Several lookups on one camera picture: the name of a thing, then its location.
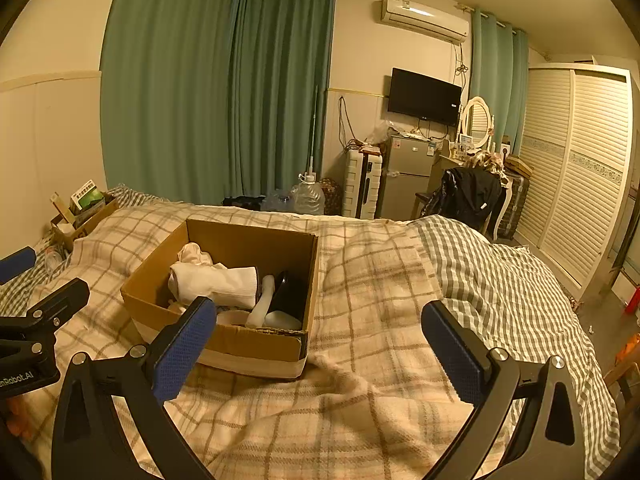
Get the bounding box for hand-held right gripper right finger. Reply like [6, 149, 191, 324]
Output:
[421, 301, 589, 480]

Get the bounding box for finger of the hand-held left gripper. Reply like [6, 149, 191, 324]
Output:
[0, 247, 37, 284]
[0, 277, 91, 358]

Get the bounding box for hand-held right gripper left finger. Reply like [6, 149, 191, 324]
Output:
[51, 296, 218, 480]

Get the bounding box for brown cardboard box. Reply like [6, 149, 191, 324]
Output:
[121, 218, 320, 380]

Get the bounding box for white tape roll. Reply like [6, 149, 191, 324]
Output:
[216, 309, 254, 329]

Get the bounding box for white socks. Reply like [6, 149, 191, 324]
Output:
[168, 262, 261, 309]

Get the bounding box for white elongated tube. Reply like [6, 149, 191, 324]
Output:
[245, 275, 276, 329]

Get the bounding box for white cloth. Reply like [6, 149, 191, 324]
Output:
[178, 242, 214, 267]

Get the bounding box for small white bottle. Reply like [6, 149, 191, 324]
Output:
[263, 310, 304, 332]

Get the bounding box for black sock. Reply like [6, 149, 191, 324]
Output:
[270, 270, 309, 332]

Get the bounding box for person's left hand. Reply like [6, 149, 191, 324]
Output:
[7, 395, 34, 437]

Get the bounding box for green checked bed sheet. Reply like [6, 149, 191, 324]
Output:
[0, 185, 132, 312]

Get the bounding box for small open cardboard box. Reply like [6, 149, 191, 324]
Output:
[50, 191, 121, 252]

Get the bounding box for green checked duvet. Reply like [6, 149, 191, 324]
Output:
[410, 215, 622, 470]

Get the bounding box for beige plaid blanket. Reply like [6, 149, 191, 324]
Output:
[14, 202, 507, 480]

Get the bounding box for green and white box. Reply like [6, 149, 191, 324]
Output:
[70, 179, 107, 212]

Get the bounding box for dark chair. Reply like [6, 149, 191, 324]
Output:
[412, 167, 509, 241]

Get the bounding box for black jacket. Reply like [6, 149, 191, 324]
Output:
[430, 166, 506, 234]

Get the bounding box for dark suitcase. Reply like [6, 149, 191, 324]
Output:
[500, 174, 531, 241]

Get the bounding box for black bag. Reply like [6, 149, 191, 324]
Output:
[222, 195, 266, 211]

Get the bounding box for wooden stool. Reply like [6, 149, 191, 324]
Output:
[602, 332, 640, 407]

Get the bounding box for crumpled clear plastic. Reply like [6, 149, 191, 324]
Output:
[265, 189, 296, 211]

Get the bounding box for silver fridge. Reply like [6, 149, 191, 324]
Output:
[379, 132, 441, 220]

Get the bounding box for white suitcase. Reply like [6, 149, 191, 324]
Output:
[341, 147, 385, 220]

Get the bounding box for patterned cloth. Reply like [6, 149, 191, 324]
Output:
[466, 152, 507, 175]

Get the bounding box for dark patterned bag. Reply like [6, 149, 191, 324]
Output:
[320, 177, 344, 216]

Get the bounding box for brown flat box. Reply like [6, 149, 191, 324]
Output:
[505, 156, 534, 179]

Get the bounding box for clear water jug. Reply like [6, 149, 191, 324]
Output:
[291, 172, 327, 216]

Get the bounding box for white louvred wardrobe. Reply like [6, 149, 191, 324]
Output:
[515, 62, 634, 299]

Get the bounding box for wide green curtain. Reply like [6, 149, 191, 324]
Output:
[100, 0, 242, 207]
[227, 0, 336, 209]

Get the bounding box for clear plastic bag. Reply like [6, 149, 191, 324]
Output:
[367, 120, 396, 147]

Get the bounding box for white oval mirror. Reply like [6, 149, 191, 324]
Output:
[459, 96, 494, 152]

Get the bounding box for white pole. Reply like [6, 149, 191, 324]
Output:
[306, 85, 321, 177]

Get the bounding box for narrow green curtain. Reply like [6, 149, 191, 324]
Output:
[470, 7, 530, 154]

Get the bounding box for white air conditioner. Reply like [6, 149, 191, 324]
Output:
[381, 0, 471, 44]

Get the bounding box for hanging wall cable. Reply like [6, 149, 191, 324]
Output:
[337, 95, 356, 149]

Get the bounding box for black wall television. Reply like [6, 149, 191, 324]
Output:
[387, 67, 463, 128]

